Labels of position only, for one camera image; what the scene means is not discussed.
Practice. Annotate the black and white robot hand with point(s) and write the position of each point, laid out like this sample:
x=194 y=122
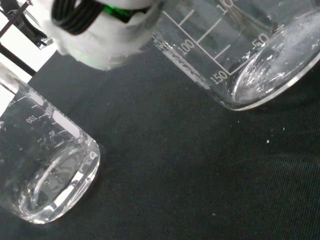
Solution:
x=105 y=45

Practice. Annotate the black bench cloth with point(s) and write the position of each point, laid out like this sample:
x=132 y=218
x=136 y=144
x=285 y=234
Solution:
x=187 y=162

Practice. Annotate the black tripod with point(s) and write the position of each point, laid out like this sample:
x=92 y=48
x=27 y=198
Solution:
x=20 y=32

